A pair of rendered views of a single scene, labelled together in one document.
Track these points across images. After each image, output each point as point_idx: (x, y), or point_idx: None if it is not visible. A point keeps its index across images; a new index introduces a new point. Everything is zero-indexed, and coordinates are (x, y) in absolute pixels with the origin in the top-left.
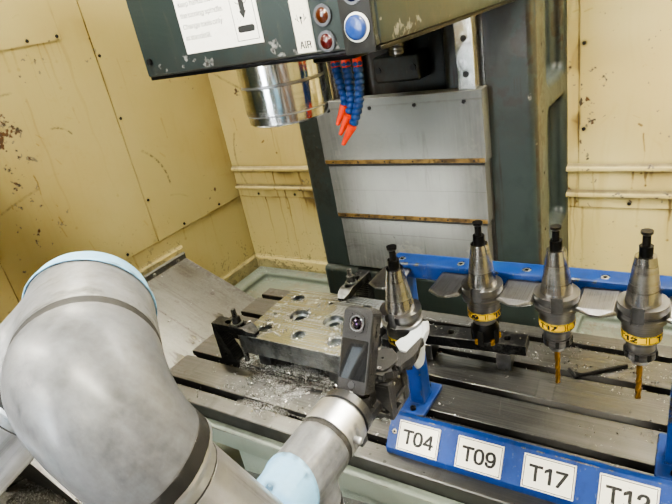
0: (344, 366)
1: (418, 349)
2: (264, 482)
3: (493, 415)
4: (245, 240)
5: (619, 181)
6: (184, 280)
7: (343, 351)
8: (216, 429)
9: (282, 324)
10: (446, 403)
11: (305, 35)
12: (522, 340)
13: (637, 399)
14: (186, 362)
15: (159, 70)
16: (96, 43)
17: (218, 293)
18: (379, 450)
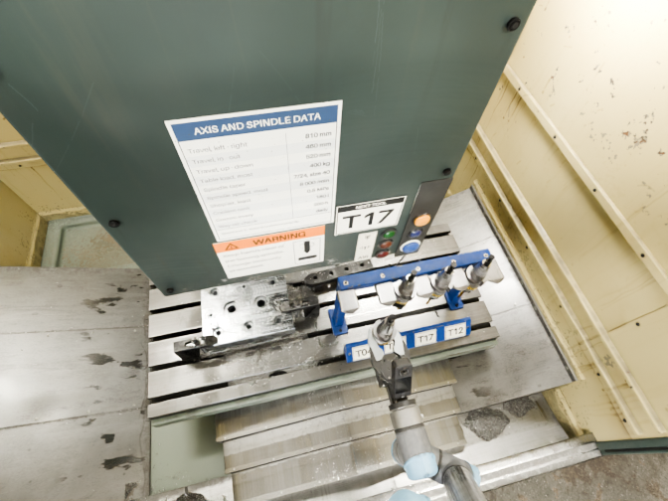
0: (398, 389)
1: (408, 349)
2: (422, 475)
3: (376, 311)
4: (23, 208)
5: None
6: (19, 289)
7: (397, 384)
8: (230, 408)
9: (227, 322)
10: (351, 316)
11: (365, 253)
12: (370, 263)
13: None
14: (156, 379)
15: (183, 291)
16: None
17: (65, 282)
18: (343, 364)
